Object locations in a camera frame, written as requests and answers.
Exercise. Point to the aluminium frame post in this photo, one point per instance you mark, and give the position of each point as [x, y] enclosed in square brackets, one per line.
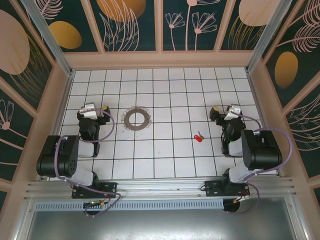
[50, 42]
[265, 40]

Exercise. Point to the key with red head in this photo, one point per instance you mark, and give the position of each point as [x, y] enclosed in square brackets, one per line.
[197, 138]

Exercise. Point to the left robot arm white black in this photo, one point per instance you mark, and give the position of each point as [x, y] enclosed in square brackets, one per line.
[57, 155]

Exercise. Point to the grey metal sheet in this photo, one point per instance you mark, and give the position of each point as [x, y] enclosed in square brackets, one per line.
[160, 225]

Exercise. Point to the aluminium mounting rail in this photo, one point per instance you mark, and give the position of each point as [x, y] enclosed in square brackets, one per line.
[160, 187]

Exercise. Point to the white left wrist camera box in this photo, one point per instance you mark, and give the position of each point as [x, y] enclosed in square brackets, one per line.
[88, 111]

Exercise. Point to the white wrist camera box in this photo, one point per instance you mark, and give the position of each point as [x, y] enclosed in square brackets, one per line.
[232, 111]
[88, 111]

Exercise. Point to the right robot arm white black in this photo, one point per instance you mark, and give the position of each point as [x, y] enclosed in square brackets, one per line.
[262, 152]

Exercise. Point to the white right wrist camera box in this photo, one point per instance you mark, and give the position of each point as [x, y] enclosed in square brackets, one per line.
[232, 111]

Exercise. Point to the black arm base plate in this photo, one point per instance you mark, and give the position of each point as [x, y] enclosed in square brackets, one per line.
[212, 188]
[110, 187]

